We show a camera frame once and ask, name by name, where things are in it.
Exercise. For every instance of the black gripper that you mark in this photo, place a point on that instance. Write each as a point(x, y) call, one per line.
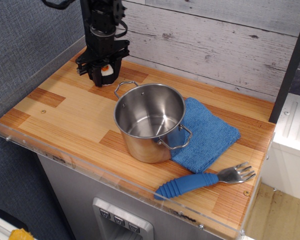
point(102, 48)

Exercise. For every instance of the clear acrylic table guard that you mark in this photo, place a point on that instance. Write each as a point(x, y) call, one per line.
point(61, 115)

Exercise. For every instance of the right black vertical post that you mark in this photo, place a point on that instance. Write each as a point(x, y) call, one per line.
point(286, 83)

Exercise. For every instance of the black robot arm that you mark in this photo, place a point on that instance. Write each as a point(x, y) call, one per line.
point(103, 26)

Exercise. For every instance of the yellow taped object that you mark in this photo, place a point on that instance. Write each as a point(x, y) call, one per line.
point(20, 234)

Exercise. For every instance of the plush sushi roll toy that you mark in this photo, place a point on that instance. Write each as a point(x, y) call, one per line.
point(107, 75)

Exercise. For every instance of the stainless steel pot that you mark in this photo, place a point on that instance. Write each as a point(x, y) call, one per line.
point(150, 118)

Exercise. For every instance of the blue handled metal fork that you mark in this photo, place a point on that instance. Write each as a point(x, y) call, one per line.
point(179, 186)

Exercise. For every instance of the blue folded cloth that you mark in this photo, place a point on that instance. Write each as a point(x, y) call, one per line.
point(211, 137)

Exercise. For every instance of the grey cabinet with button panel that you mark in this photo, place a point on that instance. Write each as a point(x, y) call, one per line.
point(98, 211)

